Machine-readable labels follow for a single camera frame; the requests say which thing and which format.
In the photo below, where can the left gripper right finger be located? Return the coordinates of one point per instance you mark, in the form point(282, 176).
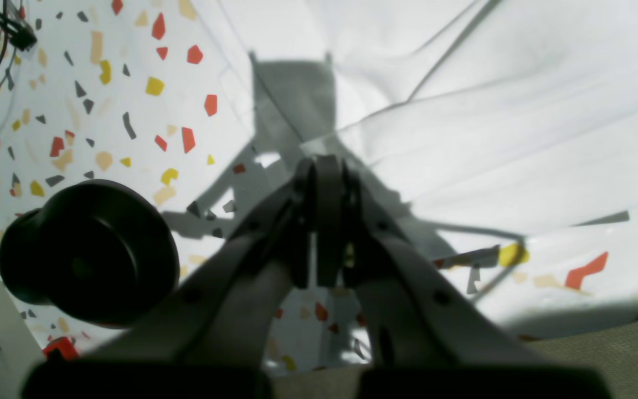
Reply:
point(427, 340)

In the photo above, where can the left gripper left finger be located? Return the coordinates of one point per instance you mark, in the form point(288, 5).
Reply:
point(207, 340)

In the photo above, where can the white T-shirt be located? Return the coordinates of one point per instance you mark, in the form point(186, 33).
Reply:
point(520, 116)

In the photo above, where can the black cylinder tube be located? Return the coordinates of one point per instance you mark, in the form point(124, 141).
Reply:
point(97, 250)

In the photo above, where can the small red clip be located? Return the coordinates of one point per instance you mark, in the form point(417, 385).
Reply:
point(61, 348)

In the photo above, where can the terrazzo pattern tablecloth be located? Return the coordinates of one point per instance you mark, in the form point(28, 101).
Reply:
point(141, 93)

